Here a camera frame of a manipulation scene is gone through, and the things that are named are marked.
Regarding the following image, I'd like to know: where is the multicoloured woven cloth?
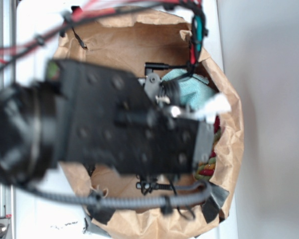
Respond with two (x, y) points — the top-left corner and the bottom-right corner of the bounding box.
(194, 116), (222, 181)

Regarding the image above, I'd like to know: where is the aluminium frame rail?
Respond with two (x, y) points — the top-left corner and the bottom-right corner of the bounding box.
(0, 0), (17, 239)

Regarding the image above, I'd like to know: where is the brown paper bag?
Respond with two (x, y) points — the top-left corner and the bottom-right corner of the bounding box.
(55, 8), (245, 239)

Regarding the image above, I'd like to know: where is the teal cloth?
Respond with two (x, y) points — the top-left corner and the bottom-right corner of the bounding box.
(159, 69), (216, 110)

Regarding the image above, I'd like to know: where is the white paper tag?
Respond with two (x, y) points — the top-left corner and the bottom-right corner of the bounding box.
(194, 93), (232, 124)

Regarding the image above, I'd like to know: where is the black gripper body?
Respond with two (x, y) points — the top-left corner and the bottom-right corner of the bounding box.
(46, 59), (214, 177)

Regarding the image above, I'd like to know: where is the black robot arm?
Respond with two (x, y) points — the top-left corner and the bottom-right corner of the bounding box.
(0, 59), (214, 185)

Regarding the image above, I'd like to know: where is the red and black wire bundle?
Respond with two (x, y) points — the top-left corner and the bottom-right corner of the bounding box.
(0, 0), (209, 83)

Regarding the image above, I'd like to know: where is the white plastic bin lid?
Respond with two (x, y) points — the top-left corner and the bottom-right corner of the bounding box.
(16, 0), (244, 239)

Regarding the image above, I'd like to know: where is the grey braided cable sleeve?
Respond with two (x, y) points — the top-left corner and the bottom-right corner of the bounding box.
(22, 180), (212, 212)

